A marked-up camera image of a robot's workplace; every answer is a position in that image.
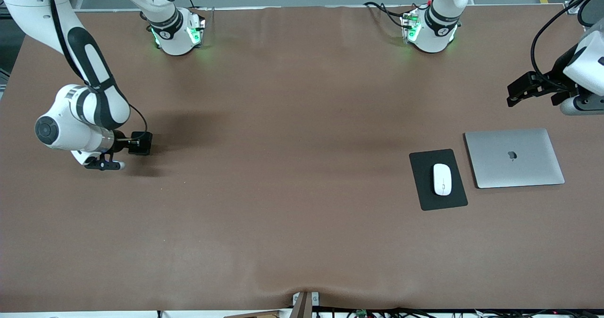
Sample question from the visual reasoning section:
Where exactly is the small black phone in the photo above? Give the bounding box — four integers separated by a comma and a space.
130, 132, 152, 156

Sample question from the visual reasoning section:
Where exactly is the white computer mouse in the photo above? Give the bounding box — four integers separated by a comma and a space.
433, 163, 453, 196

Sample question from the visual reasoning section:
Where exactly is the black mouse pad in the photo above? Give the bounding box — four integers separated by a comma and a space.
409, 149, 469, 211

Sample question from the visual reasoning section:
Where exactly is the silver closed laptop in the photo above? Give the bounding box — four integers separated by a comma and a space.
464, 128, 566, 189

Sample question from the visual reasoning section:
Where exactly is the brown table cover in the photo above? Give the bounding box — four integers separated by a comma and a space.
0, 6, 604, 312

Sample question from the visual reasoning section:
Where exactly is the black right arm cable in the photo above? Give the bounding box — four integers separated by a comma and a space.
45, 0, 148, 142

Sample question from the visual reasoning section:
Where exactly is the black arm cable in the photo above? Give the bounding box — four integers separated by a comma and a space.
530, 0, 604, 92
45, 0, 148, 142

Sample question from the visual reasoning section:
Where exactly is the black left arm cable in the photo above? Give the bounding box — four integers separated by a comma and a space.
530, 0, 604, 92

